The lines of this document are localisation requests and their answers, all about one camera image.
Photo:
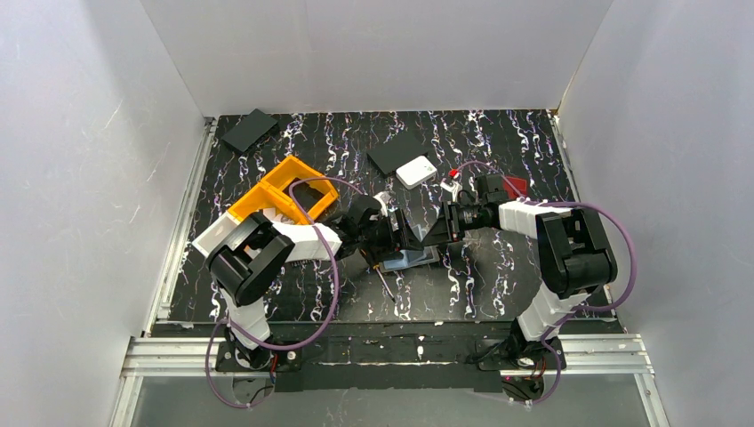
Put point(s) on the black flat box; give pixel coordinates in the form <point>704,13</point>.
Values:
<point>399,150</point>

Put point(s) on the yellow black screwdriver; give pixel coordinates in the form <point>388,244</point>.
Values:
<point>387,287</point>

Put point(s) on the aluminium rail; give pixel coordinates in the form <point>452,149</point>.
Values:
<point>160,306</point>
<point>581,354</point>

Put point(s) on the white rectangular box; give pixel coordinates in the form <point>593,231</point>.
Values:
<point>415,172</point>

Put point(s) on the red leather card holder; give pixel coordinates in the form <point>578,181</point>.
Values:
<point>515,185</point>

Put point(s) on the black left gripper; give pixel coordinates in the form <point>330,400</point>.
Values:
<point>395,234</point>

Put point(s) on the white plastic bin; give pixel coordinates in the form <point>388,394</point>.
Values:
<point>214,234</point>

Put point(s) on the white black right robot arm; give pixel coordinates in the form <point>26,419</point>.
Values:
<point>573,249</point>

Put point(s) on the black flat pad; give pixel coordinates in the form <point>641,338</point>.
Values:
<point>249,131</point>

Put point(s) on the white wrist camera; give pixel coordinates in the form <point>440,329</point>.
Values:
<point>383,198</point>
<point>452,185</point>

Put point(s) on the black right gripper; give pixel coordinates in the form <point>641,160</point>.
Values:
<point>446,220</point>

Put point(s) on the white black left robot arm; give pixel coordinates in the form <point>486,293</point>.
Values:
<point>251,256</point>

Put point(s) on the aluminium front rail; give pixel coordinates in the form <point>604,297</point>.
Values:
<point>581,354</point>

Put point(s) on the yellow plastic bin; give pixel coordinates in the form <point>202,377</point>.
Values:
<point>270,191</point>

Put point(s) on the aluminium left side rail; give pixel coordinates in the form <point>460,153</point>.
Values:
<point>160,306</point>

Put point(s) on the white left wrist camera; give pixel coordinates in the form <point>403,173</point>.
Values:
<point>383,198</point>

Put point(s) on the black card in bin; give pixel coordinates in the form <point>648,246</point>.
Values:
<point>314,197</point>

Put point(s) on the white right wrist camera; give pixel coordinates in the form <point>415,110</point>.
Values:
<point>452,185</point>

